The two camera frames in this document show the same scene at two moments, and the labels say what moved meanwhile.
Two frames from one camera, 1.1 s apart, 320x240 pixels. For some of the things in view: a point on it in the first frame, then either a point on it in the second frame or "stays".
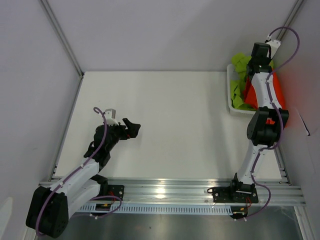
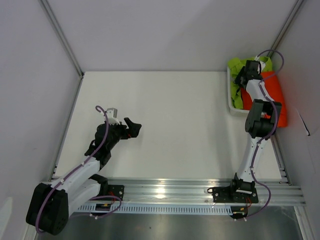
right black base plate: (231, 194) stays
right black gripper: (268, 58) → (238, 79)
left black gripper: (131, 134) stays
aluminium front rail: (182, 191) stays
